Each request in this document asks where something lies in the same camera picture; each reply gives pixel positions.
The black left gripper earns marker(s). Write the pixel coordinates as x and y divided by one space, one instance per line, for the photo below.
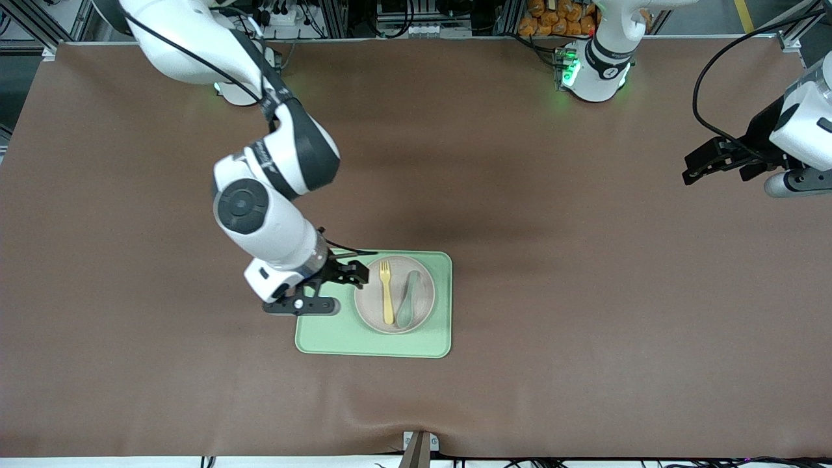
756 139

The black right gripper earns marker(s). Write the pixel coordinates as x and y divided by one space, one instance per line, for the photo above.
332 269

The beige speckled round plate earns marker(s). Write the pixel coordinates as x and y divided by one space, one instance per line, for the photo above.
370 305

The yellow plastic fork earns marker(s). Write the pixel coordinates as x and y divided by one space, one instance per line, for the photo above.
387 299

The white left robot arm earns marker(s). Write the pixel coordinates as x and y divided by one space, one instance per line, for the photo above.
601 71

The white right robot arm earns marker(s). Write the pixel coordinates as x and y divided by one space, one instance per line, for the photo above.
266 221

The pale green plastic spoon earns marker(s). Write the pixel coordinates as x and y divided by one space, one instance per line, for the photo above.
406 312

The light green rectangular tray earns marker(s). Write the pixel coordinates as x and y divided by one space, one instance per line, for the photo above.
325 341

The metal table edge clamp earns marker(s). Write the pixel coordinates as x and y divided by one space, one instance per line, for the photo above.
420 448

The brown table cover mat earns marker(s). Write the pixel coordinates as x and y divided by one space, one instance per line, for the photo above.
585 292

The orange packaged goods pile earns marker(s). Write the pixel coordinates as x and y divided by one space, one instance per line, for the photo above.
556 19

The white connector block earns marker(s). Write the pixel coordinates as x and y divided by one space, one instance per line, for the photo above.
416 29

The white power strip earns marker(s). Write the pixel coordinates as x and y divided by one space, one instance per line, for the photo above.
278 16

